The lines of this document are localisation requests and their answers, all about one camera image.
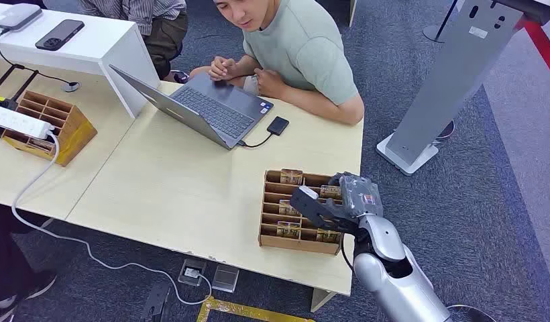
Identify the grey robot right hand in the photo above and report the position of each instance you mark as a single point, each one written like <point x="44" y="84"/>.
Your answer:
<point x="361" y="195"/>

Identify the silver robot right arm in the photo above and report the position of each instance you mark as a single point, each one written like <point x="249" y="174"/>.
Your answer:
<point x="390" y="275"/>

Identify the gold printed card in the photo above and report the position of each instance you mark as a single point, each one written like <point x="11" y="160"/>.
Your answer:
<point x="287" y="208"/>
<point x="328" y="236"/>
<point x="329" y="192"/>
<point x="288" y="229"/>
<point x="291" y="177"/>

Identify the wooden card holder with cards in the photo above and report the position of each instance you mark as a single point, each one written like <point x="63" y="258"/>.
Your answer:
<point x="270" y="242"/>

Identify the person's left hand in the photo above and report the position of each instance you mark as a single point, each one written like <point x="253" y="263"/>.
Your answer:
<point x="269" y="83"/>

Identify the person's hand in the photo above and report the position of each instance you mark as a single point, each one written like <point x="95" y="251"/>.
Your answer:
<point x="269" y="83"/>
<point x="221" y="69"/>

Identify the seated person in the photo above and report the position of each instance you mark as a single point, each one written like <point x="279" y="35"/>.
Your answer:
<point x="301" y="49"/>

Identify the person's right hand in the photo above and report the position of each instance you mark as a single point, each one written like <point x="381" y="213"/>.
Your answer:
<point x="221" y="69"/>

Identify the person in the background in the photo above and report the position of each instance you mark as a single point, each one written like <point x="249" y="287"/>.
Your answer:
<point x="141" y="17"/>

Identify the empty wooden card holder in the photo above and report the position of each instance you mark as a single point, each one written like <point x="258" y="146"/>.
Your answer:
<point x="75" y="133"/>

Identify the standing person's leg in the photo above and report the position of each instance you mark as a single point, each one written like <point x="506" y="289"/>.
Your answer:
<point x="13" y="262"/>

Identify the dark shoe behind kiosk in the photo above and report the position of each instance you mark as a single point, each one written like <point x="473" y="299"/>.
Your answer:
<point x="446" y="130"/>

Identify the black external drive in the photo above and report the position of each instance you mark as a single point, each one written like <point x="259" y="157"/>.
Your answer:
<point x="278" y="125"/>

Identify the white table leg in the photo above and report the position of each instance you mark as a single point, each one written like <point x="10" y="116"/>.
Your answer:
<point x="321" y="300"/>

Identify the grey kiosk stand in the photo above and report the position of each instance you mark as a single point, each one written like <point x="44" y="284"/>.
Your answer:
<point x="452" y="75"/>

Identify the clear floor socket lid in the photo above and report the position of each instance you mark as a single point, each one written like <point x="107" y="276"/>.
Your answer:
<point x="225" y="278"/>

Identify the grey laptop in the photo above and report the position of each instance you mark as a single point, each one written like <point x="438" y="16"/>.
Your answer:
<point x="221" y="109"/>

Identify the yellow floor tape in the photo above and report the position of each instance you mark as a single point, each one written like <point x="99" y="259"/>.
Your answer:
<point x="239" y="310"/>

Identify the round base pole stand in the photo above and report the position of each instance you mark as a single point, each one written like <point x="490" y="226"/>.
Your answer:
<point x="435" y="32"/>

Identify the floor socket box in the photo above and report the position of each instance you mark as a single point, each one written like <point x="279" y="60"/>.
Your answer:
<point x="192" y="272"/>

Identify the black floor plate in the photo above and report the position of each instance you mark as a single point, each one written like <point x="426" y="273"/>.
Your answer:
<point x="156" y="302"/>

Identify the red barrier strip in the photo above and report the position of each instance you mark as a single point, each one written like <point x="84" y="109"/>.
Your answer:
<point x="544" y="46"/>

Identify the white desk riser shelf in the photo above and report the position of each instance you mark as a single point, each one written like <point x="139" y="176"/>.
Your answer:
<point x="93" y="49"/>

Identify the black smartphone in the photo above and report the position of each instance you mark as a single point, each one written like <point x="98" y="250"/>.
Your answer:
<point x="59" y="34"/>

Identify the white power strip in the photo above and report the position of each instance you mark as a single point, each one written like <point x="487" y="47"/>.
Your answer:
<point x="17" y="121"/>

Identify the black folding stand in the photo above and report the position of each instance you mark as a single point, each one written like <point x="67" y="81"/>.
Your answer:
<point x="13" y="82"/>

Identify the grey mini computer box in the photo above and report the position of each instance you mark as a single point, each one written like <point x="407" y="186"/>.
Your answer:
<point x="17" y="16"/>

